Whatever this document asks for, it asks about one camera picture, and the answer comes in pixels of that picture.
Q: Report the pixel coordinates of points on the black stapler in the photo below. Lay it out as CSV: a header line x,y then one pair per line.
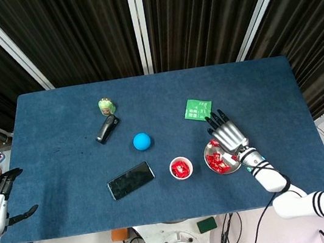
x,y
106,130

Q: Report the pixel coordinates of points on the round metal plate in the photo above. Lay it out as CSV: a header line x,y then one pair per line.
x,y
210,150

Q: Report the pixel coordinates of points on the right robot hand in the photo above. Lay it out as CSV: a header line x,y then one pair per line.
x,y
229,137

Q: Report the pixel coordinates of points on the white paper cup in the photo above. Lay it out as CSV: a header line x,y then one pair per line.
x,y
172,175

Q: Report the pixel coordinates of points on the green sachet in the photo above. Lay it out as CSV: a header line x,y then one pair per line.
x,y
197,109

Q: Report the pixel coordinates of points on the blue table cloth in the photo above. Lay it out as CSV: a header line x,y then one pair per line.
x,y
178,205

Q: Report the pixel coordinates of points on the black smartphone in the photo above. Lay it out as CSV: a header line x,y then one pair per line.
x,y
130,180

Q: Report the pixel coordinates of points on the orange block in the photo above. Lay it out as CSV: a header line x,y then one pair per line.
x,y
119,235

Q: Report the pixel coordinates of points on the green wrapped snack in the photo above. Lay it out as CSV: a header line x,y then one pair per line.
x,y
106,106

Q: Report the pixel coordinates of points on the blue ball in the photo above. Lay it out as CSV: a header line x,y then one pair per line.
x,y
142,142

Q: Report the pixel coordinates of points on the green block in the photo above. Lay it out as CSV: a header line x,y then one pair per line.
x,y
207,225

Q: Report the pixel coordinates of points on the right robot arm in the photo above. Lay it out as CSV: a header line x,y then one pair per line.
x,y
272,178

